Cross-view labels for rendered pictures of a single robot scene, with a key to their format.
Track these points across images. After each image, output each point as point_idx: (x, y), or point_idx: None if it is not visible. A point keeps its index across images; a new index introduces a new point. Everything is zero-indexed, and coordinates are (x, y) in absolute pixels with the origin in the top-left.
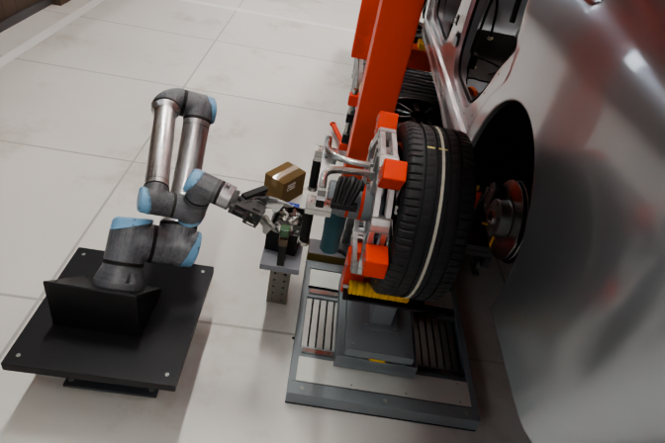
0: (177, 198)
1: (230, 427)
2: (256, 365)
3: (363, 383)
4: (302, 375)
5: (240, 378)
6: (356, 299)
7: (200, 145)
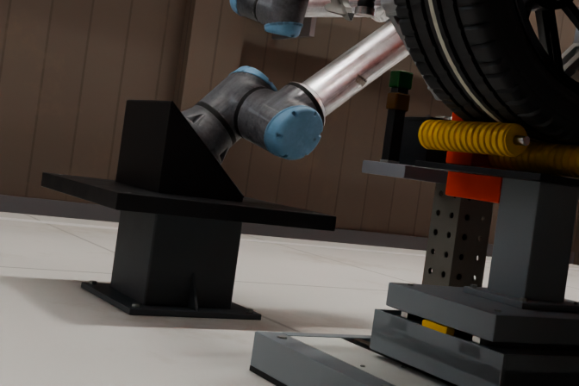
0: None
1: (147, 345)
2: None
3: (388, 374)
4: (307, 339)
5: (240, 347)
6: (434, 162)
7: (392, 32)
